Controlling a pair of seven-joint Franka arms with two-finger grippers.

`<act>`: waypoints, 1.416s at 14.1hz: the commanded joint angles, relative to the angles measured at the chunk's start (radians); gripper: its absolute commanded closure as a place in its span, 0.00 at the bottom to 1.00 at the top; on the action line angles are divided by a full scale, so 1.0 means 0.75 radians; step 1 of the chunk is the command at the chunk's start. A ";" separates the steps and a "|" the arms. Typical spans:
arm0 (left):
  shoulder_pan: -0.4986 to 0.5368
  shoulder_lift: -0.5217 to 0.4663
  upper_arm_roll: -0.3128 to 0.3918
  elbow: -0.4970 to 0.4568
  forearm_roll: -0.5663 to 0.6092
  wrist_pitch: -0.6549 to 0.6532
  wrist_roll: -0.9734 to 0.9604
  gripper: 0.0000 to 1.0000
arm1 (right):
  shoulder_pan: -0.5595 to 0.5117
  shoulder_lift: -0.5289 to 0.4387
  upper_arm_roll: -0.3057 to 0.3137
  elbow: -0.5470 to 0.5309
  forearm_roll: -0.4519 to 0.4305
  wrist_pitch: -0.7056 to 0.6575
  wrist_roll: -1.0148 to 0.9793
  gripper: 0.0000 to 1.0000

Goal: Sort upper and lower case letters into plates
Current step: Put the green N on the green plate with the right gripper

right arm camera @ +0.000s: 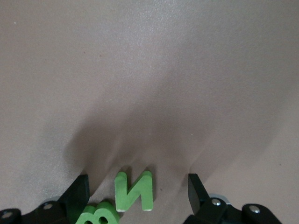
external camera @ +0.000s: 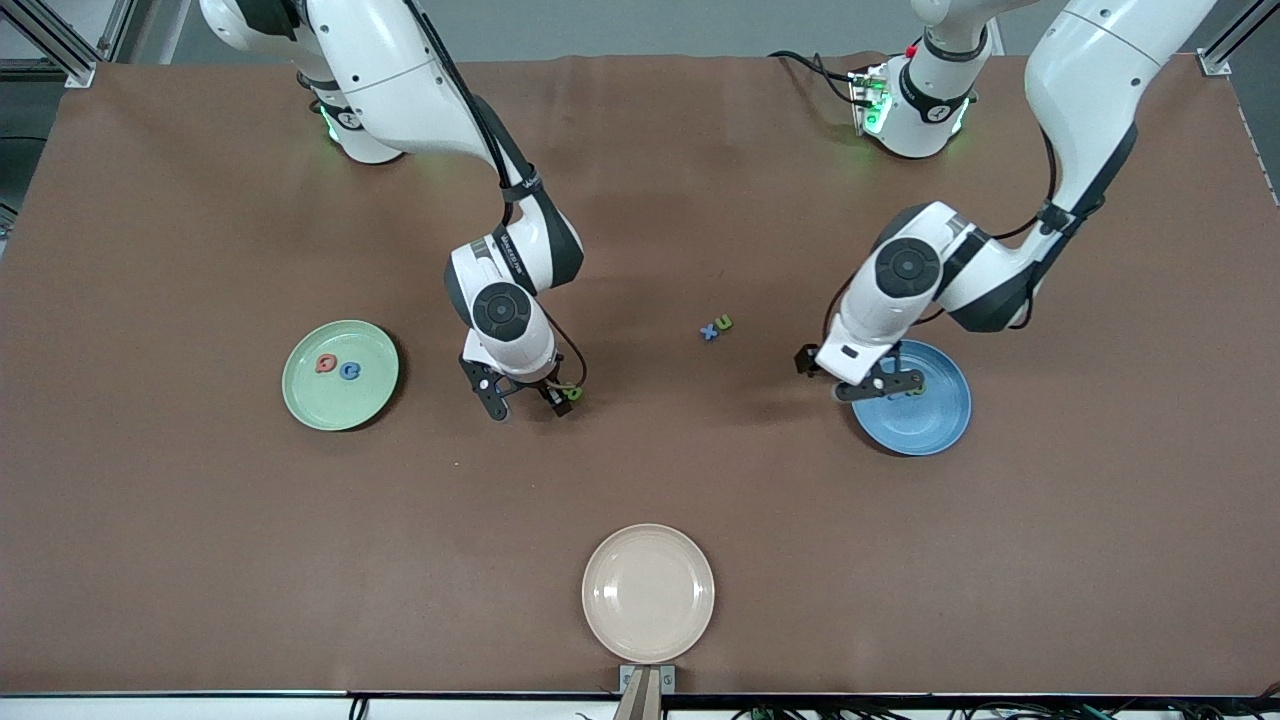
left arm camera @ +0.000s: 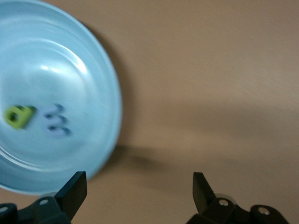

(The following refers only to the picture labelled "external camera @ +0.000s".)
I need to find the black left arm base cable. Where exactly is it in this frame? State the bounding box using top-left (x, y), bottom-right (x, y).
top-left (768, 50), bottom-right (871, 106)

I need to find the light green plate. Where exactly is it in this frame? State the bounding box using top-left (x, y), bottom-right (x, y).
top-left (281, 319), bottom-right (401, 433)

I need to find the aluminium frame brace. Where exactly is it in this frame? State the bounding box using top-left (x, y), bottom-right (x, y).
top-left (1196, 0), bottom-right (1280, 79)
top-left (0, 0), bottom-right (99, 89)

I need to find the beige plate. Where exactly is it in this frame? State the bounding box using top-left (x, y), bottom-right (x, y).
top-left (581, 523), bottom-right (717, 665)

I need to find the blue plate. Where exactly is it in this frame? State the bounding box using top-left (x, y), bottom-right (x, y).
top-left (850, 339), bottom-right (973, 458)

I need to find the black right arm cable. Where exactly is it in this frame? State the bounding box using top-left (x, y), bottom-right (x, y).
top-left (400, 0), bottom-right (589, 393)

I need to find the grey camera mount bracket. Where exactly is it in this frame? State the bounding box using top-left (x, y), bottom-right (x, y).
top-left (612, 664), bottom-right (677, 720)

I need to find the aluminium frame post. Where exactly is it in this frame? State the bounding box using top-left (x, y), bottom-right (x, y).
top-left (95, 0), bottom-right (136, 63)

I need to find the brown table cover sheet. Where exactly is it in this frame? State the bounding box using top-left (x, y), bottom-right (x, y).
top-left (0, 52), bottom-right (1280, 696)

